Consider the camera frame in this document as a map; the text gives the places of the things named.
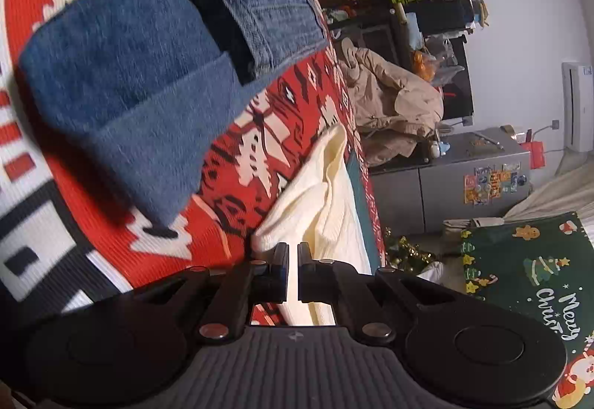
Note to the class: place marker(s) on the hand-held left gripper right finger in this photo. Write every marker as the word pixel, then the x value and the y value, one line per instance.
pixel 301 272

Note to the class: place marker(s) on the black desk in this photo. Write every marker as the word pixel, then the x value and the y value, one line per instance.
pixel 459 98

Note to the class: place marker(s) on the white air conditioner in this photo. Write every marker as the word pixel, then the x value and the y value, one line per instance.
pixel 577 105

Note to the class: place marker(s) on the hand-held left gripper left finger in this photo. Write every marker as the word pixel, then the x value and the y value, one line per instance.
pixel 284 272

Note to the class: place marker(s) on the bag of oranges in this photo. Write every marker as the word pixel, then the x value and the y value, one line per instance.
pixel 424 63

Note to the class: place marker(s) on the blue jeans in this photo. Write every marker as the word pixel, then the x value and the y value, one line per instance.
pixel 139 88

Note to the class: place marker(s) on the white knit vest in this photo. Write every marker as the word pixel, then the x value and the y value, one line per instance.
pixel 320 214

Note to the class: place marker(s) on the small Christmas tree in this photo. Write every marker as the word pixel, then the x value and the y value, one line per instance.
pixel 408 255

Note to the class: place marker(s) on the green cutting mat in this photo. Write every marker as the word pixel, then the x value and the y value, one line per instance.
pixel 359 204

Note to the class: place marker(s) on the beige jacket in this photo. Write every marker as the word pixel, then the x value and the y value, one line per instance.
pixel 390 98

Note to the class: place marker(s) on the red patterned blanket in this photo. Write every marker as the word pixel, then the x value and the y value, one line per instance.
pixel 260 158

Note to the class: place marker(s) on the green Christmas banner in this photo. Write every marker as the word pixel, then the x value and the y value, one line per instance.
pixel 524 265

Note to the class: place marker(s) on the cluster of fridge stickers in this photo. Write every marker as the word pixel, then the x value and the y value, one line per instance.
pixel 496 184

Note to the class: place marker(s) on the grey refrigerator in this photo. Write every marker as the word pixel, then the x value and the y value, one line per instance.
pixel 445 186

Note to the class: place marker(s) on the red envelope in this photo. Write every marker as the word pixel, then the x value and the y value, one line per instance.
pixel 536 154

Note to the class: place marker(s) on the white hanging cloth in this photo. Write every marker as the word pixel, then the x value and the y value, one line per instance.
pixel 431 272

